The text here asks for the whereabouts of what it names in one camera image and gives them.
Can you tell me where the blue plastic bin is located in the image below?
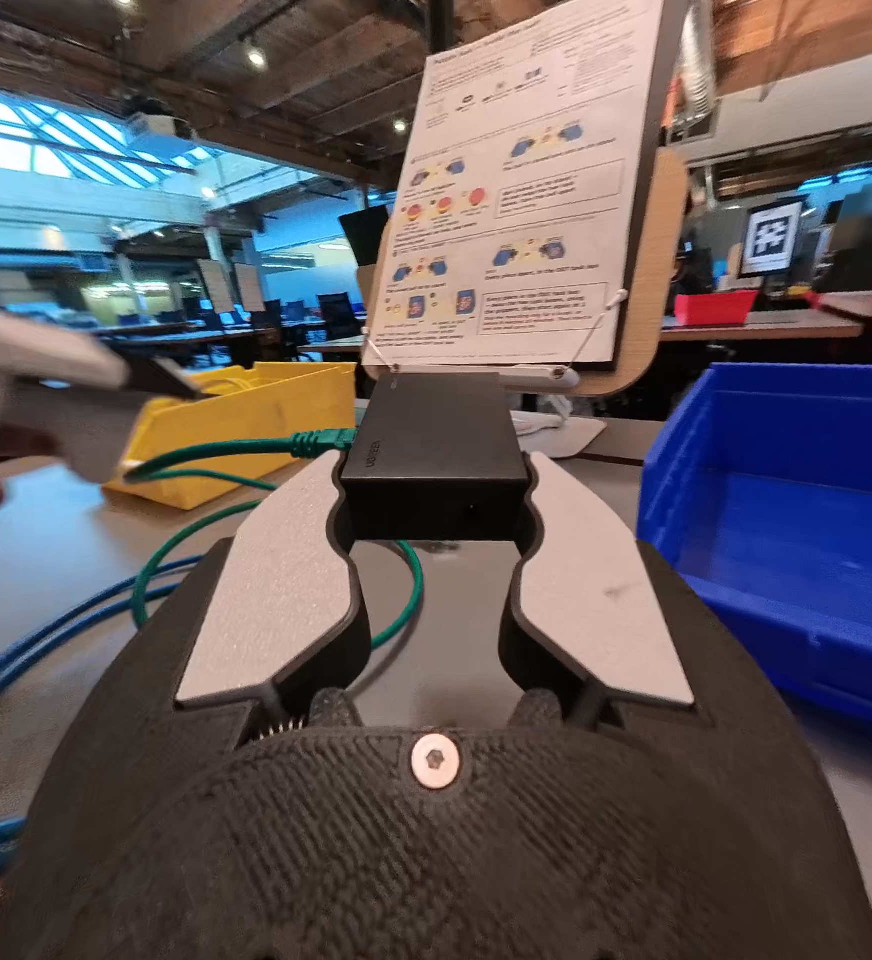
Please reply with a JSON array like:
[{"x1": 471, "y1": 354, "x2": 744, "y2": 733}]
[{"x1": 637, "y1": 362, "x2": 872, "y2": 741}]

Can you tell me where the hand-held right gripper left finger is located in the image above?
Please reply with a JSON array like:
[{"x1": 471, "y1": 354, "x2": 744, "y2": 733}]
[{"x1": 175, "y1": 450, "x2": 371, "y2": 714}]

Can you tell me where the monitor showing square tag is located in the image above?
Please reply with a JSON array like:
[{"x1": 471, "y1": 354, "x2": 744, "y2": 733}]
[{"x1": 739, "y1": 196, "x2": 809, "y2": 279}]

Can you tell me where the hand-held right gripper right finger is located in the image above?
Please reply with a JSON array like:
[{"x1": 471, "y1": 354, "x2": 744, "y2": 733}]
[{"x1": 499, "y1": 451, "x2": 696, "y2": 721}]

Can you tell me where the yellow plastic bin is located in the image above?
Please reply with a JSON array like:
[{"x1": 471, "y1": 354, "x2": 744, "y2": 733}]
[{"x1": 102, "y1": 361, "x2": 359, "y2": 511}]

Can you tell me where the long work table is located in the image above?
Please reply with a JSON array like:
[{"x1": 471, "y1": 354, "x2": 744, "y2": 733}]
[{"x1": 659, "y1": 309, "x2": 866, "y2": 345}]

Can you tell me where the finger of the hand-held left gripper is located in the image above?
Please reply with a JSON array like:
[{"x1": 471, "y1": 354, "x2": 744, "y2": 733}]
[
  {"x1": 0, "y1": 303, "x2": 206, "y2": 400},
  {"x1": 0, "y1": 371, "x2": 141, "y2": 486}
]

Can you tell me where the red plastic bin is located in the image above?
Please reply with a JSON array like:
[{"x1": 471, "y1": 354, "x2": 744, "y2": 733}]
[{"x1": 673, "y1": 288, "x2": 759, "y2": 328}]

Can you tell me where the green ethernet cable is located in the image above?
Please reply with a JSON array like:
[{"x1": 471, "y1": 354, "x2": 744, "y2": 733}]
[{"x1": 124, "y1": 426, "x2": 425, "y2": 651}]

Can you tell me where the black network switch box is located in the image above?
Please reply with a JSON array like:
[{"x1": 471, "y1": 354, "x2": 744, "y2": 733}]
[{"x1": 340, "y1": 371, "x2": 531, "y2": 543}]

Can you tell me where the printed instruction sheet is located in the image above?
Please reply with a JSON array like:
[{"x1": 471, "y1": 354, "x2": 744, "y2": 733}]
[{"x1": 361, "y1": 0, "x2": 666, "y2": 370}]

